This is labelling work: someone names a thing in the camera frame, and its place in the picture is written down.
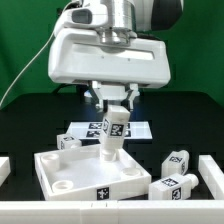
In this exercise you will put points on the white right fence wall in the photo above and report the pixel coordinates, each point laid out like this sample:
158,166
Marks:
212,176

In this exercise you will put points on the white left fence wall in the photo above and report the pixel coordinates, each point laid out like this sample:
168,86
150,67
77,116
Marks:
4,169

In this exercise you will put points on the white front fence wall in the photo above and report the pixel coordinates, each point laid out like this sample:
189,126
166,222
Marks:
113,212

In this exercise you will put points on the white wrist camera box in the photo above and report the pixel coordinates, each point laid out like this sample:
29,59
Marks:
81,18

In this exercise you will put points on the white square tabletop part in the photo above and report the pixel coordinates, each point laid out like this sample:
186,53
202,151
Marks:
80,175

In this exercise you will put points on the white fence wall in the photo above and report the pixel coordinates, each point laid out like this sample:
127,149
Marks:
113,212
4,169
212,176

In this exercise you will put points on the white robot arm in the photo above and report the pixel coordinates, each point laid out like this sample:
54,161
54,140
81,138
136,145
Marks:
127,20

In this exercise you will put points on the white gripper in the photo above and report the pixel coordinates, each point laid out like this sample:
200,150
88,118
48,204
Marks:
77,55

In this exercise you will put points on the white marker base plate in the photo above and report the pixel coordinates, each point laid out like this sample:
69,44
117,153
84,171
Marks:
91,130

